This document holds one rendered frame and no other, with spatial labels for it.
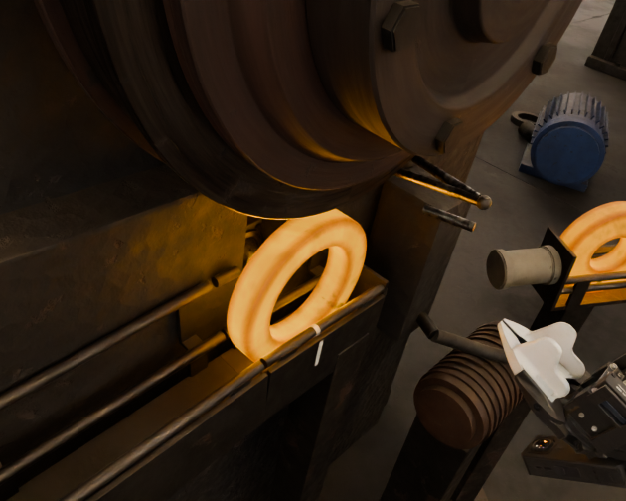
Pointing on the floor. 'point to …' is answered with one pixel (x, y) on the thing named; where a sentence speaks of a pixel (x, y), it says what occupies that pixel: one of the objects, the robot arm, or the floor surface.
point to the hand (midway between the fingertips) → (505, 334)
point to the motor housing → (452, 420)
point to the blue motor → (567, 141)
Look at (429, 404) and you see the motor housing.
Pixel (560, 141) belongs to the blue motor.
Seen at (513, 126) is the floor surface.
